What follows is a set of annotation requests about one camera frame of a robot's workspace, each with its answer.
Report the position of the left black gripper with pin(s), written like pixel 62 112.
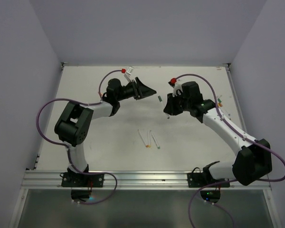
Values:
pixel 145 90

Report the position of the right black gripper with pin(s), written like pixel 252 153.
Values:
pixel 170 107

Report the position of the teal marker pen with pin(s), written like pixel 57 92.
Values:
pixel 163 106

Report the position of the green marker pen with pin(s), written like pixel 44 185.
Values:
pixel 155 140

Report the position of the yellow marker pen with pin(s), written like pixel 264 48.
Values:
pixel 149 139

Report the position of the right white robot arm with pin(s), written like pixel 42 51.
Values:
pixel 252 161

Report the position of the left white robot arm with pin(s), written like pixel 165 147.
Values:
pixel 73 125

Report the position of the blue capped marker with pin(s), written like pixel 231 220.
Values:
pixel 227 114

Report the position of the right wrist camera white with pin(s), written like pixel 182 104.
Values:
pixel 176 84

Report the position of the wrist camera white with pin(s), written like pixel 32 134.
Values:
pixel 176 84
pixel 128 73

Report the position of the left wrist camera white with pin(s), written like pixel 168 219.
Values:
pixel 128 73

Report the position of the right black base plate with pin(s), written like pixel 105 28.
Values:
pixel 199 178

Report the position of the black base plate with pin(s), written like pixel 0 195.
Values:
pixel 199 178
pixel 81 185

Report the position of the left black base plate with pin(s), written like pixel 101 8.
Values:
pixel 81 185

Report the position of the aluminium mounting rail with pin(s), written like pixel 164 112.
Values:
pixel 131 180

